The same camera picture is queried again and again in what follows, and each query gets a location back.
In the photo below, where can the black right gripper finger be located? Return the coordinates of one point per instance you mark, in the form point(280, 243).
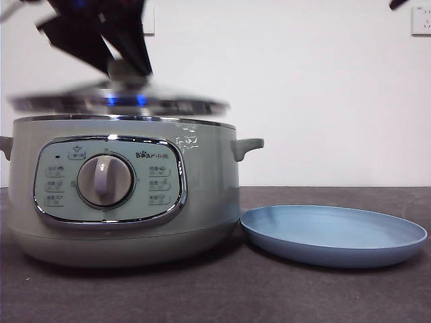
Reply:
point(399, 4)

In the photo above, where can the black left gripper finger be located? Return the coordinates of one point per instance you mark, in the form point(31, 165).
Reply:
point(81, 37)
point(134, 40)

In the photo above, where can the glass lid with green knob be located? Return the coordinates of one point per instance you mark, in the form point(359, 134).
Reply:
point(161, 96)

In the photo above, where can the pale green electric steamer pot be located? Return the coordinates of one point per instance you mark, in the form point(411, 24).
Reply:
point(208, 175)

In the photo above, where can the blue round plate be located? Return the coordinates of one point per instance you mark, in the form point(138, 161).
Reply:
point(330, 232)

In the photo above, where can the white wall socket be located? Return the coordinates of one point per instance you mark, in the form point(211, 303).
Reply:
point(150, 20)
point(421, 21)

